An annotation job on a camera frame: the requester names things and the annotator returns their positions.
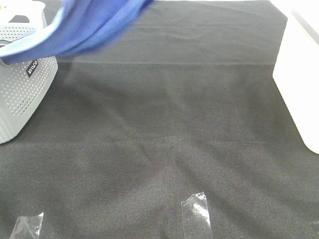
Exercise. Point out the blue microfibre towel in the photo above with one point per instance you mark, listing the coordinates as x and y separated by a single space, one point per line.
80 26

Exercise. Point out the black table cloth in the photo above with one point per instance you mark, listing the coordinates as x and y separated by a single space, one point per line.
184 103

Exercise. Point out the clear tape strip centre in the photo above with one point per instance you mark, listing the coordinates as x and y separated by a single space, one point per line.
195 217

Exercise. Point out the clear tape strip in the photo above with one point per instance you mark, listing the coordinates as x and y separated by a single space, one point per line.
27 227
195 217

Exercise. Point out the grey perforated plastic basket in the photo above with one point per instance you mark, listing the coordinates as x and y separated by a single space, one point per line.
22 85

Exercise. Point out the white plastic basket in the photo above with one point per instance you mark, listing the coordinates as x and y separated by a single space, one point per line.
296 71

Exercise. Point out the clear tape strip left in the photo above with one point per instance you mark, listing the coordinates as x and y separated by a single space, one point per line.
27 227

